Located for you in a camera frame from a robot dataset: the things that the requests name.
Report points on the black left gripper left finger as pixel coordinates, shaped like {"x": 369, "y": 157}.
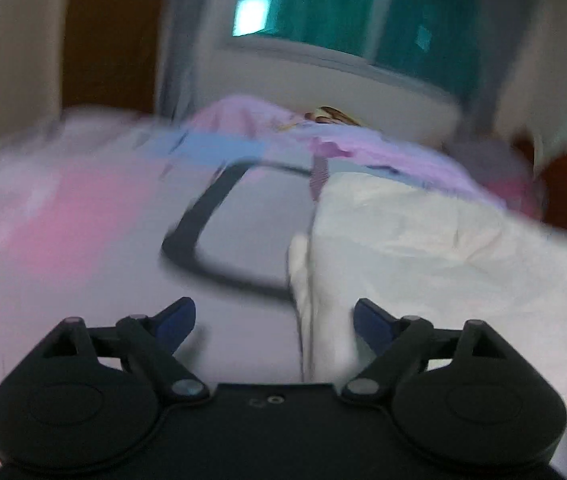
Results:
{"x": 150, "y": 344}

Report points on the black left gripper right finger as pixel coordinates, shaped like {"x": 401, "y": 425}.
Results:
{"x": 399, "y": 345}

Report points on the white quilted comforter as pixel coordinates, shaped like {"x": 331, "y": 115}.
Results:
{"x": 418, "y": 252}

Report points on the stack of folded clothes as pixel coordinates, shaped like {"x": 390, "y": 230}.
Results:
{"x": 503, "y": 171}

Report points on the patterned pink blue bedsheet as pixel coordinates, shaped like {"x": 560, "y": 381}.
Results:
{"x": 107, "y": 214}

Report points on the pink blanket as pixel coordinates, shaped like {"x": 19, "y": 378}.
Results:
{"x": 252, "y": 118}

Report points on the yellow brown plush toy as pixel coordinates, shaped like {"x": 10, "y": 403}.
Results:
{"x": 330, "y": 115}

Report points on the brown wooden door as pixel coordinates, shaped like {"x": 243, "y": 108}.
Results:
{"x": 110, "y": 53}

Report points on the window with green shutters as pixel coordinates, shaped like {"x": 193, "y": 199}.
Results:
{"x": 433, "y": 42}

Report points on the grey curtain left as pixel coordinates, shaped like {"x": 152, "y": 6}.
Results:
{"x": 189, "y": 30}

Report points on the grey curtain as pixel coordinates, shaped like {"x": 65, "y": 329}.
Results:
{"x": 189, "y": 30}
{"x": 503, "y": 27}

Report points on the grey curtain right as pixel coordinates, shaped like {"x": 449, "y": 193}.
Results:
{"x": 503, "y": 27}

